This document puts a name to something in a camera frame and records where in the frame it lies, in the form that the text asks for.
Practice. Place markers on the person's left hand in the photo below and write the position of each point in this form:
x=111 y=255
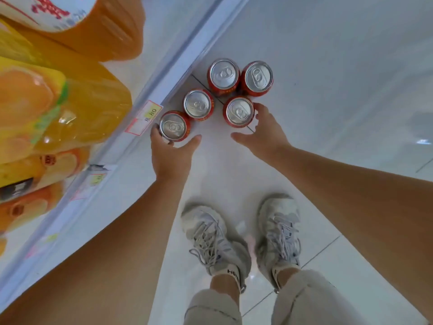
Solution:
x=169 y=160

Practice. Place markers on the person's right hand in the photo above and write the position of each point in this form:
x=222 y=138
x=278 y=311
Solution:
x=267 y=138

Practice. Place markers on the person's left thumb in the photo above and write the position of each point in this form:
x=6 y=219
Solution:
x=192 y=142

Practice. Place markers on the person's right thumb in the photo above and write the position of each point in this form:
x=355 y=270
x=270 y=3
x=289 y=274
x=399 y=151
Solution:
x=243 y=137

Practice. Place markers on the red drink can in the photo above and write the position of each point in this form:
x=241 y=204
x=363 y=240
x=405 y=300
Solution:
x=257 y=77
x=174 y=126
x=239 y=111
x=198 y=104
x=223 y=74

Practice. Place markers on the person's left forearm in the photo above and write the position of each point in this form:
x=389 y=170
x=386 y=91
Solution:
x=108 y=253

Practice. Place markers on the person's right forearm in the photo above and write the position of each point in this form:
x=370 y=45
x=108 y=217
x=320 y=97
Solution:
x=358 y=213

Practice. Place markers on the pink and yellow price tag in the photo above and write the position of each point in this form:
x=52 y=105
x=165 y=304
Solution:
x=97 y=177
x=144 y=117

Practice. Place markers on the white left sneaker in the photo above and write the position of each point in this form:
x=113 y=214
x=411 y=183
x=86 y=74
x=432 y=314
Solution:
x=211 y=238

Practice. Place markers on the white sneaker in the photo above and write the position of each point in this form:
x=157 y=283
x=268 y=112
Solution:
x=211 y=238
x=279 y=233

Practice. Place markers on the white right sneaker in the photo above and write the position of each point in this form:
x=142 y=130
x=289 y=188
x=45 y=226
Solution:
x=279 y=233

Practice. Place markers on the yellow orange juice bottle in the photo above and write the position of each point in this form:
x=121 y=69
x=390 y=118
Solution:
x=27 y=206
x=67 y=111
x=44 y=167
x=20 y=47

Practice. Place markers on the white sock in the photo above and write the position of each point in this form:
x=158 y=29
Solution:
x=230 y=275

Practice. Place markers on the orange bottle with white label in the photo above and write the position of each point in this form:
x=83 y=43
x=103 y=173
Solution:
x=101 y=27

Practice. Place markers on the light grey trousers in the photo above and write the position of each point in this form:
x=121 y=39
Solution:
x=304 y=301

